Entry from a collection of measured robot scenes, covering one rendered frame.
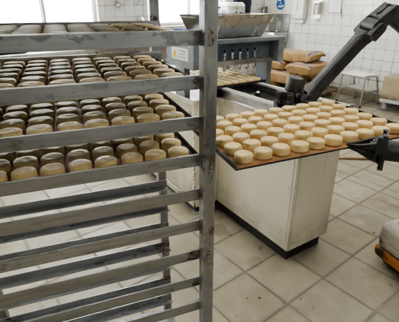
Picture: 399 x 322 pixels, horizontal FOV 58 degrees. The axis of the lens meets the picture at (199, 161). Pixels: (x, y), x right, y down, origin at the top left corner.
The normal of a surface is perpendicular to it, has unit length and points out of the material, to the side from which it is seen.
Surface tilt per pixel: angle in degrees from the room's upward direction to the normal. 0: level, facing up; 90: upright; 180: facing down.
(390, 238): 91
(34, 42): 90
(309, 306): 0
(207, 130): 90
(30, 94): 90
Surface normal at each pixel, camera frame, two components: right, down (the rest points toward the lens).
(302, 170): 0.54, 0.34
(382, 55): -0.78, 0.25
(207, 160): 0.35, 0.38
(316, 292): 0.00, -0.91
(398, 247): -0.94, 0.15
